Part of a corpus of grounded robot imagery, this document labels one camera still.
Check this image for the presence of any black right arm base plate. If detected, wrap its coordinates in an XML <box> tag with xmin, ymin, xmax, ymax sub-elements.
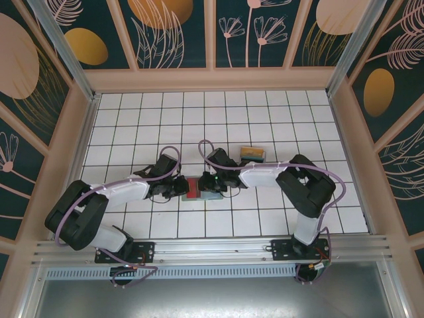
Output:
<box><xmin>270</xmin><ymin>238</ymin><xmax>332</xmax><ymax>262</ymax></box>

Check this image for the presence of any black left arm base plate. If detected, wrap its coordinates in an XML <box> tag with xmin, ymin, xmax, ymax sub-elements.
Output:
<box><xmin>95</xmin><ymin>240</ymin><xmax>156</xmax><ymax>265</ymax></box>

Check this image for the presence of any red block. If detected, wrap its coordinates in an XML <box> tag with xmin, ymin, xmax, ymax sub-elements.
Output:
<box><xmin>187</xmin><ymin>178</ymin><xmax>201</xmax><ymax>199</ymax></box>

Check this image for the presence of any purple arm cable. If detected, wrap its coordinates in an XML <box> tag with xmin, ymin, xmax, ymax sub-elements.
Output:
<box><xmin>197</xmin><ymin>139</ymin><xmax>347</xmax><ymax>286</ymax></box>
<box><xmin>54</xmin><ymin>145</ymin><xmax>182</xmax><ymax>289</ymax></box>

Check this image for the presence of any aluminium corner post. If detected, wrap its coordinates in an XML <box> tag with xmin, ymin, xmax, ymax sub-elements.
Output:
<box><xmin>325</xmin><ymin>0</ymin><xmax>382</xmax><ymax>99</ymax></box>
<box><xmin>26</xmin><ymin>0</ymin><xmax>102</xmax><ymax>104</ymax></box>

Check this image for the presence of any green circuit board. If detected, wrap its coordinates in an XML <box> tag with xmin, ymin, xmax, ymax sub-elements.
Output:
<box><xmin>311</xmin><ymin>260</ymin><xmax>333</xmax><ymax>273</ymax></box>

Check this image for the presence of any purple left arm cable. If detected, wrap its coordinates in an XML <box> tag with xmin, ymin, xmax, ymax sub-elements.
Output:
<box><xmin>54</xmin><ymin>145</ymin><xmax>182</xmax><ymax>289</ymax></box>

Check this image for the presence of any grey metal sheet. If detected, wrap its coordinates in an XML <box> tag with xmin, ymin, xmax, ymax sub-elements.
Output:
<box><xmin>19</xmin><ymin>261</ymin><xmax>408</xmax><ymax>318</ymax></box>

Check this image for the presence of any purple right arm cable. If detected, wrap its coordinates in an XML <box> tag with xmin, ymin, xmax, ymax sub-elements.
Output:
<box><xmin>197</xmin><ymin>139</ymin><xmax>347</xmax><ymax>286</ymax></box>

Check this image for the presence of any white slotted cable duct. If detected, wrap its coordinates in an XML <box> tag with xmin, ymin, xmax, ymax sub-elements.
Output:
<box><xmin>44</xmin><ymin>264</ymin><xmax>299</xmax><ymax>279</ymax></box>

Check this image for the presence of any aluminium mounting rail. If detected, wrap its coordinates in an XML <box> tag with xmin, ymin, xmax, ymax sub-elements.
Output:
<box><xmin>31</xmin><ymin>233</ymin><xmax>395</xmax><ymax>266</ymax></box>

